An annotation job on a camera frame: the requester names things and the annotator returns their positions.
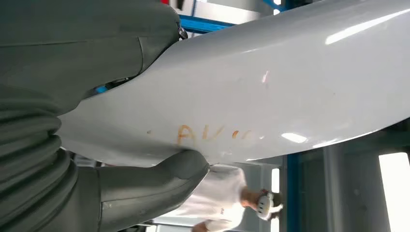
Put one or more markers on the person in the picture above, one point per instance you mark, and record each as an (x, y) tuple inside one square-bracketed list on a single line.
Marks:
[(221, 192)]

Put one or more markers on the white VR headset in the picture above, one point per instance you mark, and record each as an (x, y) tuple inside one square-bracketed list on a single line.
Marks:
[(264, 205)]

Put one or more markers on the blue metal shelf rack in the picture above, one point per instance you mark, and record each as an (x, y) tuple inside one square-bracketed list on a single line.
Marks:
[(205, 24)]

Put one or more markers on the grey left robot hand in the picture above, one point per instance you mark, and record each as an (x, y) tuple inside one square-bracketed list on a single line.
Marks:
[(80, 41)]

